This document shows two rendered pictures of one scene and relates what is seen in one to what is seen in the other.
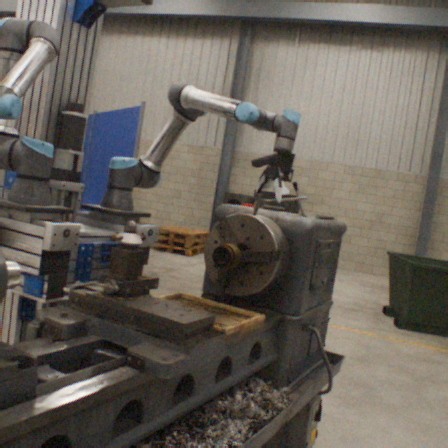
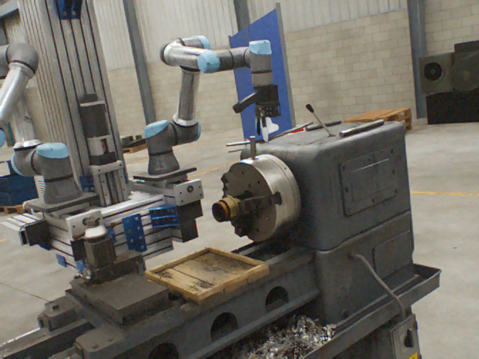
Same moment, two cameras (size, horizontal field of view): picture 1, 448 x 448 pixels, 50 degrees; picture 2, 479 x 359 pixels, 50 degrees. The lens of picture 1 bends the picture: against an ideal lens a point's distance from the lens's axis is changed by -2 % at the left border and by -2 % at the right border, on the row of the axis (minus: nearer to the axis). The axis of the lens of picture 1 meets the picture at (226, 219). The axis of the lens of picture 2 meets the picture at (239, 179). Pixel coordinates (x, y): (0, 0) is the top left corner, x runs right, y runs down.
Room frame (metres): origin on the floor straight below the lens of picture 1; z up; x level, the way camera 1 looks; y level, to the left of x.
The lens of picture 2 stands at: (0.16, -0.87, 1.55)
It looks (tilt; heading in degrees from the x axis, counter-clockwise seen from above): 11 degrees down; 26
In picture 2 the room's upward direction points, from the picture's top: 9 degrees counter-clockwise
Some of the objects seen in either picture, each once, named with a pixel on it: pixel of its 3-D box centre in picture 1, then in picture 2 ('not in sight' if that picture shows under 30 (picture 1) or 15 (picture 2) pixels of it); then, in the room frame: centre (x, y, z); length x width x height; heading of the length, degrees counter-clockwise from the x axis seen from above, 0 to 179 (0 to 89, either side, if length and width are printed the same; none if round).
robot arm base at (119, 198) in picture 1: (118, 197); (162, 160); (2.17, 0.49, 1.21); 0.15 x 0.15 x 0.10
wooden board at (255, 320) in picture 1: (199, 313); (204, 272); (1.65, 0.04, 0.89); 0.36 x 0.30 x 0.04; 62
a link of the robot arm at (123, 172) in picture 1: (123, 171); (159, 136); (2.18, 0.49, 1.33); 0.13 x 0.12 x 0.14; 148
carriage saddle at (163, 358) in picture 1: (127, 329); (105, 311); (1.31, 0.22, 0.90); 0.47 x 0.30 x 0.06; 62
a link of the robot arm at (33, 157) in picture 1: (34, 156); (53, 159); (1.73, 0.71, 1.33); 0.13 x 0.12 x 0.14; 85
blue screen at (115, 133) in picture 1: (85, 179); (258, 95); (8.26, 2.46, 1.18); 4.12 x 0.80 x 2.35; 34
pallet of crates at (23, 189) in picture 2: not in sight; (34, 179); (6.23, 5.76, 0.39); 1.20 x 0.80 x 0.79; 170
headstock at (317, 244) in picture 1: (278, 254); (326, 178); (2.27, -0.26, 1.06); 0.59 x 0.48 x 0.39; 152
